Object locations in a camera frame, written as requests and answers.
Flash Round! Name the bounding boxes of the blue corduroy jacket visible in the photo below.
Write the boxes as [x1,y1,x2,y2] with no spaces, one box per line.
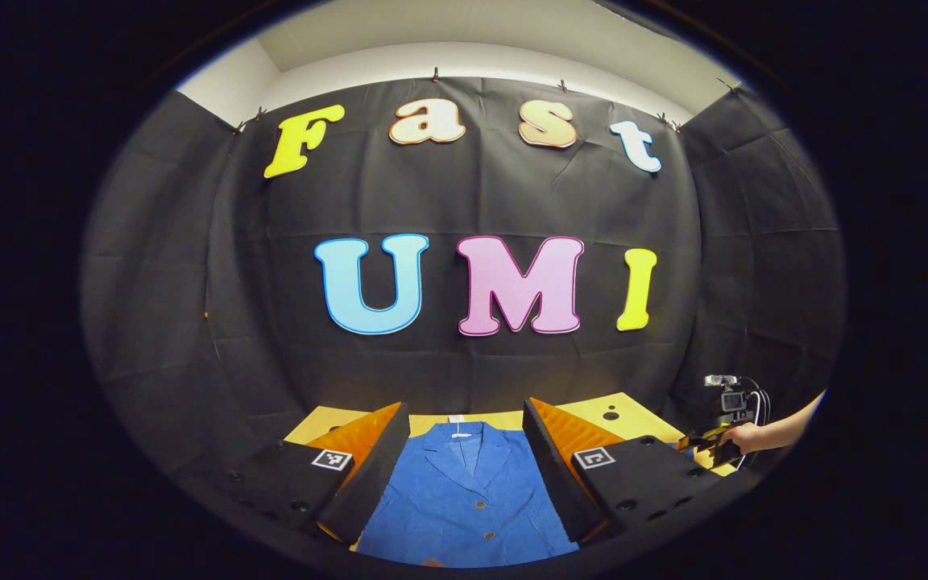
[355,419,582,569]

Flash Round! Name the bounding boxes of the thin black and white cable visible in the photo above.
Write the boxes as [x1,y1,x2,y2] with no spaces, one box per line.
[742,387,773,470]

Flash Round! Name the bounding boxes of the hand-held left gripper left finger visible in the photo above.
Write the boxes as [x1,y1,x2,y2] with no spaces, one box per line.
[226,401,411,547]

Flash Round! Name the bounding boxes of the black backdrop cloth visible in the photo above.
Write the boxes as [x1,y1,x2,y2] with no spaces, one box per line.
[80,77,847,516]

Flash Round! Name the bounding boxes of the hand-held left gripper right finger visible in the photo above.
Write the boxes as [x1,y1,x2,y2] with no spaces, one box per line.
[523,396,743,545]

